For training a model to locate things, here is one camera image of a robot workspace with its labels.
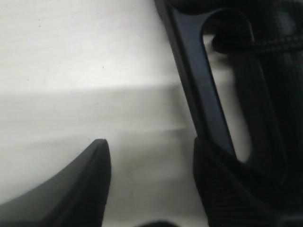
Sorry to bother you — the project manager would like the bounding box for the black plastic carry case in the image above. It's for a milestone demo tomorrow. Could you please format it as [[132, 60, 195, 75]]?
[[155, 0, 303, 183]]

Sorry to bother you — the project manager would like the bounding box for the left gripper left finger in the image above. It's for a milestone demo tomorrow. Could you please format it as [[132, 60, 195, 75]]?
[[0, 139, 111, 227]]

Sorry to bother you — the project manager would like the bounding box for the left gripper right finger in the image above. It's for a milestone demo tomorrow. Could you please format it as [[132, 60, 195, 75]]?
[[193, 138, 303, 227]]

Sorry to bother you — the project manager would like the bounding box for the black braided rope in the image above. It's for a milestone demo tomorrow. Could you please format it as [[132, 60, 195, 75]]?
[[211, 32, 303, 54]]

